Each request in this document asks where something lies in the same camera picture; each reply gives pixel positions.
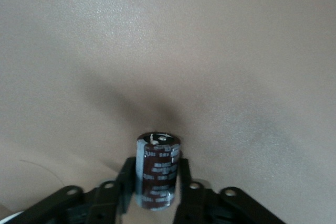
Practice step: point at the short dark electrolytic capacitor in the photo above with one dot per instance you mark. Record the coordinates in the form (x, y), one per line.
(157, 171)

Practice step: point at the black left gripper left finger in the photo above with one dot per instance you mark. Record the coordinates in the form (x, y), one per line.
(126, 179)

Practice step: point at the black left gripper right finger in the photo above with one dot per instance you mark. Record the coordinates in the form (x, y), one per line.
(186, 190)

